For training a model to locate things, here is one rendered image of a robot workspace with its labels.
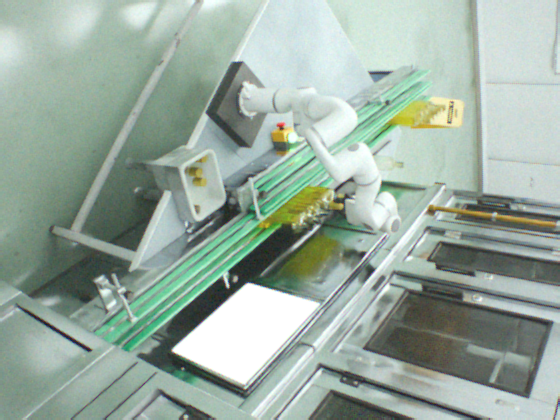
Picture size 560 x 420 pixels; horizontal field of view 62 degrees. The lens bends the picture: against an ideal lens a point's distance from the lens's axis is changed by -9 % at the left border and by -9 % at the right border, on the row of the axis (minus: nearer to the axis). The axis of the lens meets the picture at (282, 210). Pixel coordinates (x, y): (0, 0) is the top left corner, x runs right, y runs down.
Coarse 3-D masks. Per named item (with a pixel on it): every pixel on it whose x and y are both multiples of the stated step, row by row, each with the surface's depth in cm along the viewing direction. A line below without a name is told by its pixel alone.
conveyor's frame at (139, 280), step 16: (384, 80) 292; (400, 80) 291; (352, 96) 272; (368, 96) 268; (304, 144) 221; (256, 160) 213; (272, 160) 209; (240, 176) 201; (256, 176) 198; (224, 208) 200; (224, 224) 188; (176, 240) 184; (192, 240) 181; (208, 240) 181; (160, 256) 175; (176, 256) 173; (144, 272) 168; (160, 272) 166; (128, 288) 160; (144, 288) 160; (80, 320) 149; (96, 320) 147
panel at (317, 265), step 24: (312, 240) 203; (336, 240) 199; (360, 240) 195; (384, 240) 195; (288, 264) 191; (312, 264) 188; (336, 264) 185; (360, 264) 182; (240, 288) 181; (288, 288) 176; (312, 288) 174; (336, 288) 171; (312, 312) 162; (192, 360) 151; (240, 384) 139
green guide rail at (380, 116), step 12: (420, 84) 307; (408, 96) 287; (384, 108) 274; (396, 108) 271; (372, 120) 261; (360, 132) 247; (336, 144) 238; (348, 144) 235; (312, 168) 219; (288, 180) 211; (300, 180) 209; (276, 192) 204; (288, 192) 201; (264, 204) 196
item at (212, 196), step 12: (180, 168) 173; (204, 168) 188; (216, 168) 185; (192, 180) 186; (216, 180) 188; (192, 192) 186; (204, 192) 191; (216, 192) 191; (192, 204) 178; (204, 204) 190; (216, 204) 189; (204, 216) 183
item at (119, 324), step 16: (416, 96) 292; (272, 208) 196; (240, 224) 190; (256, 224) 188; (224, 240) 182; (208, 256) 173; (176, 272) 167; (192, 272) 166; (160, 288) 161; (176, 288) 160; (144, 304) 154; (112, 320) 149; (112, 336) 142
